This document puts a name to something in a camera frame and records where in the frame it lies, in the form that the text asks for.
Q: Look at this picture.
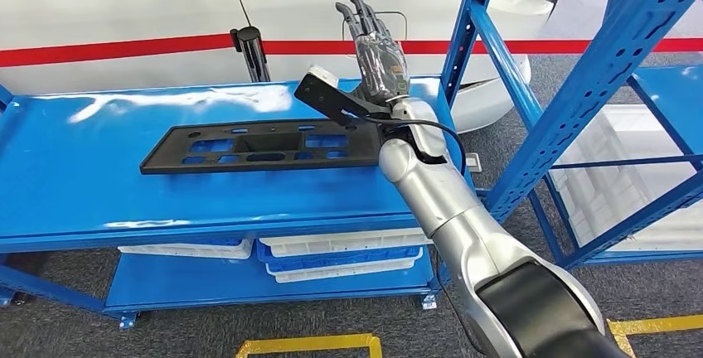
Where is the black plastic panel part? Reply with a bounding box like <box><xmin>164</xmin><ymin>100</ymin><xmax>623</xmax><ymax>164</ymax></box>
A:
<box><xmin>138</xmin><ymin>119</ymin><xmax>385</xmax><ymax>176</ymax></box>

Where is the blue metal shelf rack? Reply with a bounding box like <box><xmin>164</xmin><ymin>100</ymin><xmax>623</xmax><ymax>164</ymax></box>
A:
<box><xmin>530</xmin><ymin>61</ymin><xmax>703</xmax><ymax>269</ymax></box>
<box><xmin>0</xmin><ymin>0</ymin><xmax>703</xmax><ymax>329</ymax></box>

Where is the yellow floor tape square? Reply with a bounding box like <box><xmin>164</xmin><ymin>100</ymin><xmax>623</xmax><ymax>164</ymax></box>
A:
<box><xmin>235</xmin><ymin>333</ymin><xmax>384</xmax><ymax>358</ymax></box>
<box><xmin>606</xmin><ymin>314</ymin><xmax>703</xmax><ymax>358</ymax></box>

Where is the red barrier belt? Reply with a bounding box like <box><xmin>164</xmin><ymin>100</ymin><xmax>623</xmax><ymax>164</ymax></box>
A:
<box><xmin>0</xmin><ymin>32</ymin><xmax>703</xmax><ymax>70</ymax></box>

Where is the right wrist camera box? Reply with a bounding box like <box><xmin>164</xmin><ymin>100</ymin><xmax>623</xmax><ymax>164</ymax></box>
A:
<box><xmin>293</xmin><ymin>65</ymin><xmax>396</xmax><ymax>128</ymax></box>

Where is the black camera cable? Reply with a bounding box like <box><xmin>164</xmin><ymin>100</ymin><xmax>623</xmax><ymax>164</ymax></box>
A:
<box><xmin>340</xmin><ymin>107</ymin><xmax>484</xmax><ymax>358</ymax></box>

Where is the chrome stanchion post black top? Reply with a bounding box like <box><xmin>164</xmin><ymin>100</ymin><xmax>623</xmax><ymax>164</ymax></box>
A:
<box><xmin>229</xmin><ymin>26</ymin><xmax>271</xmax><ymax>83</ymax></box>

